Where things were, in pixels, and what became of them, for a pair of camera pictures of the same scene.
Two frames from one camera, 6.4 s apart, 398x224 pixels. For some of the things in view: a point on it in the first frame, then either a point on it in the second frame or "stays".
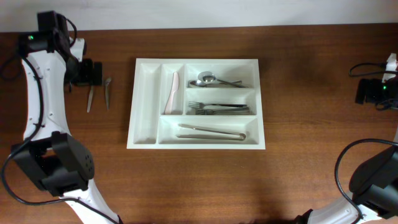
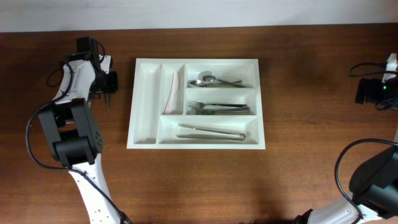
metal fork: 207,111 stays
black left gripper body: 97,73 -> 109,91
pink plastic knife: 175,86 stays
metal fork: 201,105 stays
